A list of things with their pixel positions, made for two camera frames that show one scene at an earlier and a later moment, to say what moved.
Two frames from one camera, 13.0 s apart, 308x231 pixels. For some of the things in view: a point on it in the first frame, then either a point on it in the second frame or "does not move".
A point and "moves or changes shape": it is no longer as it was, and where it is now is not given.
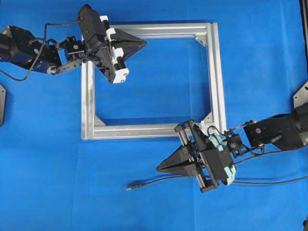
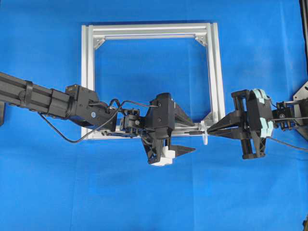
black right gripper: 188,134 -> 252,145
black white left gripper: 110,60 -> 152,139
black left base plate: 2,104 does not move
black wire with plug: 141,186 moves or changes shape
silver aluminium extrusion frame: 210,31 does not move
